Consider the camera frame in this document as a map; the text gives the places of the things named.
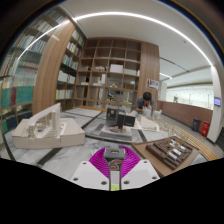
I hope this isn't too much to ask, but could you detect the person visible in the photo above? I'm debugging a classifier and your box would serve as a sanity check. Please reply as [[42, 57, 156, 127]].
[[132, 91, 156, 116]]

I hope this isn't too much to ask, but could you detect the tall bookshelf with colourful books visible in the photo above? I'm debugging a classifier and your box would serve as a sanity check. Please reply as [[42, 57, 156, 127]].
[[0, 9, 68, 149]]

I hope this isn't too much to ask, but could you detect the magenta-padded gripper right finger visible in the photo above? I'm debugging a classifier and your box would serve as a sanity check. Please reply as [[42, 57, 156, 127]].
[[116, 145, 161, 192]]

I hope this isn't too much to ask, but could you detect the black charger with red print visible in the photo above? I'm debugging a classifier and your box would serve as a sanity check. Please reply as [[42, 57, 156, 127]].
[[102, 146, 127, 188]]

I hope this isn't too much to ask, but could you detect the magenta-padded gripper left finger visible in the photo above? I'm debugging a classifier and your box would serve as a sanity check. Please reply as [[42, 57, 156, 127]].
[[70, 145, 113, 192]]

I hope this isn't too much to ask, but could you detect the white architectural model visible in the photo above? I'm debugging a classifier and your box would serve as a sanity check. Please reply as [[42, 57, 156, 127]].
[[11, 102, 87, 150]]

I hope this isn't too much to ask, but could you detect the wooden shelf unit with books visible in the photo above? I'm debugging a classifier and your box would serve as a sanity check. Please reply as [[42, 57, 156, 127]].
[[54, 27, 86, 111]]

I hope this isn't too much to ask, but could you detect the wall poster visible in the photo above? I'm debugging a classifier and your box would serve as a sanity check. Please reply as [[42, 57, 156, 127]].
[[146, 77, 161, 91]]

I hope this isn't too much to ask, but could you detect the small white paper model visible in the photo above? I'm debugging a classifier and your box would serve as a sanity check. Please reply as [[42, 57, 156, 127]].
[[134, 114, 161, 132]]

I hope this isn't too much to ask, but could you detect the black architectural model on base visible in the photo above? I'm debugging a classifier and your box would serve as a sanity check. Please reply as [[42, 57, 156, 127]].
[[92, 106, 138, 141]]

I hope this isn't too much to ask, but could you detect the wooden display shelf unit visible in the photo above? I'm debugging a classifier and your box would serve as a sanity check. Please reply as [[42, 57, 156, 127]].
[[73, 37, 143, 110]]

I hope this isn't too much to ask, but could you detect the brown model on wooden board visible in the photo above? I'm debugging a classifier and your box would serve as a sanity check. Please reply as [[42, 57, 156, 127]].
[[130, 135, 200, 179]]

